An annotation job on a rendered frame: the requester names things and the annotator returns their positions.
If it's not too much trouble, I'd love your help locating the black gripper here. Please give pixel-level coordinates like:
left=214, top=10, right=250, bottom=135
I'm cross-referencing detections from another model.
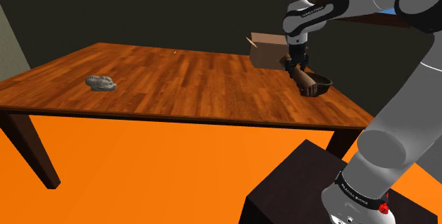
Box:
left=285, top=43, right=310, bottom=77

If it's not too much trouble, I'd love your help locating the brown cylinder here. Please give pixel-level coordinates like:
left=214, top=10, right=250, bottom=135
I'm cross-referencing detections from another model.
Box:
left=279, top=54, right=319, bottom=97

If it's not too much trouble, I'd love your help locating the open cardboard box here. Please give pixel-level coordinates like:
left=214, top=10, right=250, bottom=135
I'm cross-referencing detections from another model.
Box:
left=245, top=32, right=310, bottom=72

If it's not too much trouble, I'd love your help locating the dark bowl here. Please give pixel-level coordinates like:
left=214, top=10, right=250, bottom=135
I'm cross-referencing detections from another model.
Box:
left=299, top=72, right=334, bottom=97

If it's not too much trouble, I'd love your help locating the wooden table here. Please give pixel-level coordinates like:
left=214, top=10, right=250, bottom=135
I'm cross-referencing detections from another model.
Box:
left=0, top=42, right=375, bottom=190

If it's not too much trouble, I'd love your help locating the dark robot stand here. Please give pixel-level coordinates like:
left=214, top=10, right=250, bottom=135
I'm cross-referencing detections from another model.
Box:
left=238, top=139, right=438, bottom=224

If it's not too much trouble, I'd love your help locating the grey stone figure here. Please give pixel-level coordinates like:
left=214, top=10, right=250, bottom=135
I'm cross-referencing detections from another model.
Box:
left=84, top=74, right=118, bottom=92

